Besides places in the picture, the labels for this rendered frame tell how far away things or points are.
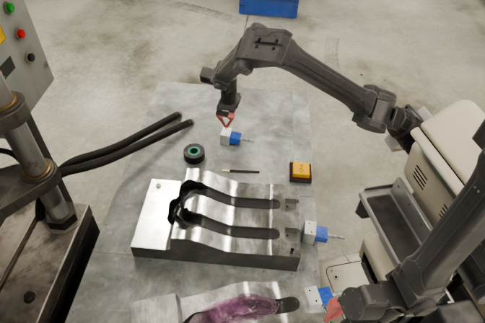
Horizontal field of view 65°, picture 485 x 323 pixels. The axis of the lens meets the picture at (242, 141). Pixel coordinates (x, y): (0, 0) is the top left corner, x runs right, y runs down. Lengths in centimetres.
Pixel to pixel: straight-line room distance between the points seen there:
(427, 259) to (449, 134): 32
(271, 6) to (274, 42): 326
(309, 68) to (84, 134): 219
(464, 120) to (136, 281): 95
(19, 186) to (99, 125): 173
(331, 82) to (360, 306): 48
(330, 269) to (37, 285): 118
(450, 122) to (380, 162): 182
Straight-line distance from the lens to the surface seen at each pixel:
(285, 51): 84
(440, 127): 93
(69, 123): 299
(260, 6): 410
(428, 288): 75
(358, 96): 98
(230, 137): 149
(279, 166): 146
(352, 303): 79
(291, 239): 121
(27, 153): 115
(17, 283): 136
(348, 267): 189
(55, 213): 135
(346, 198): 246
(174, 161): 147
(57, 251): 137
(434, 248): 68
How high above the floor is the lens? 190
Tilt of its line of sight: 45 degrees down
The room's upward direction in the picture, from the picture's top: 3 degrees clockwise
